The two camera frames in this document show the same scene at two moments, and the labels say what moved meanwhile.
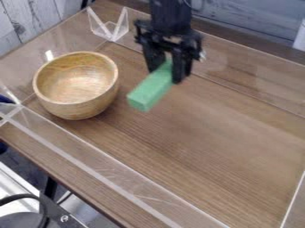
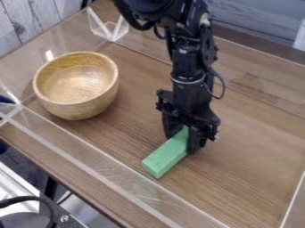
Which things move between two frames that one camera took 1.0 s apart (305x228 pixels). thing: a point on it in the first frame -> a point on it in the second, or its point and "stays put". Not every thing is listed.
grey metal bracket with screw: x=59 y=217 stays put
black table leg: x=50 y=189 stays put
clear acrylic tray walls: x=192 y=118 stays put
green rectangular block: x=146 y=93 -> x=169 y=154
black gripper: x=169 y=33 -> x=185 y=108
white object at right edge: x=299 y=40 stays put
